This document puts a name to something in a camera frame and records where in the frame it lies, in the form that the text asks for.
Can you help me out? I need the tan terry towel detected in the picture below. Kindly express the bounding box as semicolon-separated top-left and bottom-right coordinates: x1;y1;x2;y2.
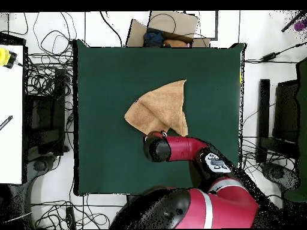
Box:
124;79;189;137

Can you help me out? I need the dark green table cloth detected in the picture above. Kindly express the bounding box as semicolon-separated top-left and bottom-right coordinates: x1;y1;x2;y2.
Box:
73;39;248;196

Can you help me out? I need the orange garment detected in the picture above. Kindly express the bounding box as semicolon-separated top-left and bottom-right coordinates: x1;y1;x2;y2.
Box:
163;38;190;48

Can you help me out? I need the dark blue garment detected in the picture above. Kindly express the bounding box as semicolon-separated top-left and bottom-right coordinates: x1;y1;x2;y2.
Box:
143;29;165;48

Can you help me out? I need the brown cardboard box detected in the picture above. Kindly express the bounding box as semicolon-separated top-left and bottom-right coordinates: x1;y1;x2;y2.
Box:
125;10;212;48

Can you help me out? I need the black upright bar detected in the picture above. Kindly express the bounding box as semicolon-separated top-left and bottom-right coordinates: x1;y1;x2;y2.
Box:
255;78;271;164

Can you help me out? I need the dark grey stand base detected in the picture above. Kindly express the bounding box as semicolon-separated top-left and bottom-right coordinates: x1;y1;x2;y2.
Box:
26;155;56;183
261;162;300;191

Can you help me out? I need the black power strip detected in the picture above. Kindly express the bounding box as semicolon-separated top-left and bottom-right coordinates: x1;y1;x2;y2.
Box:
65;206;76;229

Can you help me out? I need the black monitor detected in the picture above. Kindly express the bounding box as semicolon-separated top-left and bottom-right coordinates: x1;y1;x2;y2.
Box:
273;80;300;144

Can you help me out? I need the black power adapter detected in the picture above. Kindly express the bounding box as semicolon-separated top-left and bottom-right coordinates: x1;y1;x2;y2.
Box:
260;52;279;62

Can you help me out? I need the white board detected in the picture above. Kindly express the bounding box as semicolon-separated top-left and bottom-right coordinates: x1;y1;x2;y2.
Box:
0;44;24;184

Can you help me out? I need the black marker pen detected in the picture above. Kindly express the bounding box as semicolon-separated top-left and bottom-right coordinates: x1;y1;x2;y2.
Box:
0;115;13;131

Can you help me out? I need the yellow and black tool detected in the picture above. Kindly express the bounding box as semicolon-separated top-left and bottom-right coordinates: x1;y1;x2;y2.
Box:
0;47;18;69

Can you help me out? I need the purple object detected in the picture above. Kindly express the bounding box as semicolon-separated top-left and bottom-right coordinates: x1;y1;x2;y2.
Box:
293;20;307;32

